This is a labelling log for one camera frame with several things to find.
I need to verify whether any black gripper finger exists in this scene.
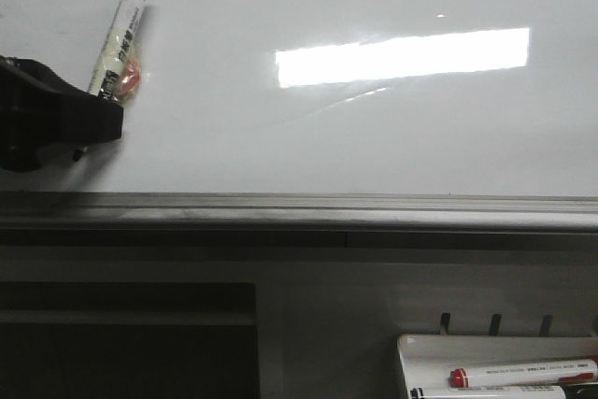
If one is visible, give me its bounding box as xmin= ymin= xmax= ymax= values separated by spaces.
xmin=1 ymin=58 xmax=123 ymax=171

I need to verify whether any black white whiteboard marker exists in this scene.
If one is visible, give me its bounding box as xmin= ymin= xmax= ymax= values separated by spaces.
xmin=88 ymin=0 xmax=146 ymax=100

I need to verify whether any white whiteboard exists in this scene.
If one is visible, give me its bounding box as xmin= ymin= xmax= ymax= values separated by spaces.
xmin=1 ymin=0 xmax=597 ymax=196

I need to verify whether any blue capped whiteboard marker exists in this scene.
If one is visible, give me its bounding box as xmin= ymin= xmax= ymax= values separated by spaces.
xmin=409 ymin=386 xmax=566 ymax=399

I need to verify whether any red capped whiteboard marker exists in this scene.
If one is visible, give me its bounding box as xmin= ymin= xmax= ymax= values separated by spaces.
xmin=448 ymin=356 xmax=597 ymax=388

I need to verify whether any red round magnet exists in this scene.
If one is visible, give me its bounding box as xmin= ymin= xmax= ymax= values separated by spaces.
xmin=114 ymin=58 xmax=141 ymax=101

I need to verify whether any white plastic marker tray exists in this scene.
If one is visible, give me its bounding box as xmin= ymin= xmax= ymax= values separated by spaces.
xmin=396 ymin=335 xmax=597 ymax=398

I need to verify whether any grey whiteboard ledge frame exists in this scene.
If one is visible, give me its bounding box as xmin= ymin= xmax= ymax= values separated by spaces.
xmin=1 ymin=192 xmax=597 ymax=246

